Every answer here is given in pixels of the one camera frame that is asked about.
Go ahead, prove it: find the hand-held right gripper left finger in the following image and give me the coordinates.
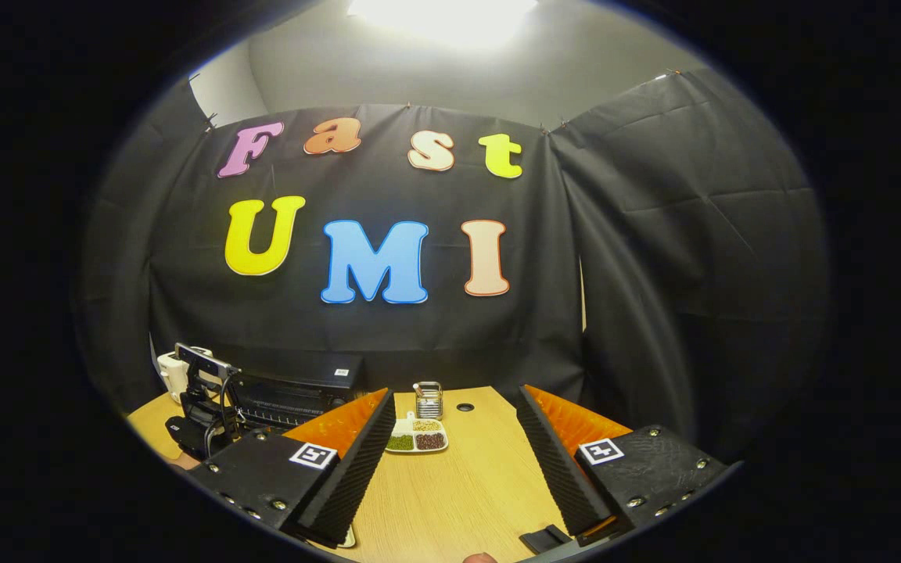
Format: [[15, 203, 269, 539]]
[[188, 389, 397, 546]]

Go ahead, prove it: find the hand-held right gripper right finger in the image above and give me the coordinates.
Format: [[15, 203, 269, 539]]
[[516, 384, 734, 537]]

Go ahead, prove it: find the black electric oven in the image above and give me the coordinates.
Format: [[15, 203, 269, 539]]
[[222, 351, 366, 432]]

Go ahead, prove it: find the white divided bean tray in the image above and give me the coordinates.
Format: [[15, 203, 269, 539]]
[[384, 412, 450, 455]]

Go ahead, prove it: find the ceiling light panel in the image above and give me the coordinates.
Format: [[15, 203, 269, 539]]
[[347, 0, 539, 49]]

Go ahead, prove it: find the wire mesh holder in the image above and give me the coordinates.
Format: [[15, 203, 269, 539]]
[[415, 381, 444, 421]]

